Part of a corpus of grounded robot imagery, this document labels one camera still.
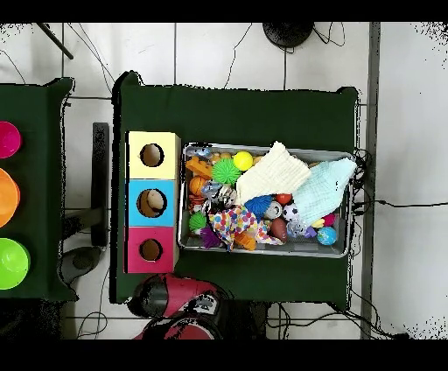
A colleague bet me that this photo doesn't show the dark green table cloth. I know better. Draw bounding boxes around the dark green table cloth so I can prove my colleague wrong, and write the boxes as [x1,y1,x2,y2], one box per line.
[109,70,360,305]

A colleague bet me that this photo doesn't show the green bowl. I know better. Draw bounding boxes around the green bowl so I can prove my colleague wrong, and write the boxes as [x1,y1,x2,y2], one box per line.
[0,237,32,291]

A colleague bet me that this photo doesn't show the yellow ball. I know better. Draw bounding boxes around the yellow ball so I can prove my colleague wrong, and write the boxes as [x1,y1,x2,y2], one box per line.
[232,150,254,172]

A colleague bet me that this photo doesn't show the green cloth side table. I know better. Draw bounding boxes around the green cloth side table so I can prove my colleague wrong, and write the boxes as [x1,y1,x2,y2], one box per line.
[0,77,79,303]

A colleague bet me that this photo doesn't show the wooden box with three holes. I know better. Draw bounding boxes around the wooden box with three holes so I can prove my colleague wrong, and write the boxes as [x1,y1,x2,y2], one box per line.
[123,130,182,275]

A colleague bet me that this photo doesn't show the cream waffle cloth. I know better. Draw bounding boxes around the cream waffle cloth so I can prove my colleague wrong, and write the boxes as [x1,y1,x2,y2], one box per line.
[234,140,312,205]

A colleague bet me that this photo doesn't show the black power cable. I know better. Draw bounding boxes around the black power cable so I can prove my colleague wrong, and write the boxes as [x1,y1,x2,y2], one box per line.
[351,198,448,211]

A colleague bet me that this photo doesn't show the pink bowl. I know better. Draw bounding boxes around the pink bowl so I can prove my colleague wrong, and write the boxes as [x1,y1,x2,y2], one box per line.
[0,121,23,159]

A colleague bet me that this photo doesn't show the colourful dotted cloth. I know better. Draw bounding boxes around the colourful dotted cloth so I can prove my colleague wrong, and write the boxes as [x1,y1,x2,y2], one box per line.
[207,204,284,252]

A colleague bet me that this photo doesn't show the orange toy basketball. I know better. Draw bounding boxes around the orange toy basketball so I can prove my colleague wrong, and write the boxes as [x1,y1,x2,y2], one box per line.
[188,175,208,196]

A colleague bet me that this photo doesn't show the black flat bar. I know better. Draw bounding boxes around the black flat bar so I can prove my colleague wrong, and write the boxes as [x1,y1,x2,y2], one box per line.
[90,122,110,248]

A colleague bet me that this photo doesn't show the grey stand foot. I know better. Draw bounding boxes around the grey stand foot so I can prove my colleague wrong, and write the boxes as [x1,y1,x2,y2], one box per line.
[57,245,103,285]

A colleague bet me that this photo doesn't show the large green spiky ball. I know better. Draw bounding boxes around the large green spiky ball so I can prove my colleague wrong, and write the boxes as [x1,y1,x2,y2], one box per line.
[210,157,242,186]

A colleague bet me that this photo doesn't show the orange bowl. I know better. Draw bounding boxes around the orange bowl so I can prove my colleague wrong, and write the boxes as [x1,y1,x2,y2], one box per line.
[0,167,21,229]

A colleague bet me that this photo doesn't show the long orange toy block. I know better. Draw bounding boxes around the long orange toy block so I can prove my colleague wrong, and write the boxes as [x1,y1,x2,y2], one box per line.
[185,156,214,180]

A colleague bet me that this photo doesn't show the black round stand base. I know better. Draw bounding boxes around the black round stand base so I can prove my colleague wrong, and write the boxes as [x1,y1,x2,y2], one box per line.
[262,22,315,49]

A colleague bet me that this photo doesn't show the mint waffle cloth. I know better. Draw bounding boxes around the mint waffle cloth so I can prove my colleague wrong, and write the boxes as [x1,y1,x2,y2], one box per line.
[291,157,358,227]

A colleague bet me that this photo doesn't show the silver mesh bin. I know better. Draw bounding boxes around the silver mesh bin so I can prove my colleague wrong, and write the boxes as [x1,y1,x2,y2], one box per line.
[177,141,356,259]

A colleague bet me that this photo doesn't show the black rod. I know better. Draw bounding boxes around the black rod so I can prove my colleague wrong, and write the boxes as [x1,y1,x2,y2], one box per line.
[35,22,75,60]

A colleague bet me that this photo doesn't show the blue globe ball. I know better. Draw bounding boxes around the blue globe ball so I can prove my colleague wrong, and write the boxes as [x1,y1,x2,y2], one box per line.
[316,226,338,246]

